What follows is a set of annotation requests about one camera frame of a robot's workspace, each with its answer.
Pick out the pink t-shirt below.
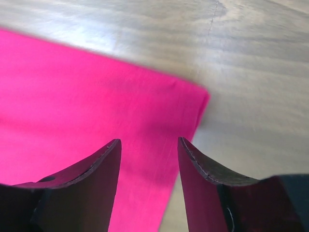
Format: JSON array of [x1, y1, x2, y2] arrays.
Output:
[[0, 30, 210, 232]]

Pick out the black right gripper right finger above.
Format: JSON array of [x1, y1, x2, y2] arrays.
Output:
[[178, 137, 309, 232]]

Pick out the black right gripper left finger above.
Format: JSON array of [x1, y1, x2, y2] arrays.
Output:
[[0, 139, 122, 232]]

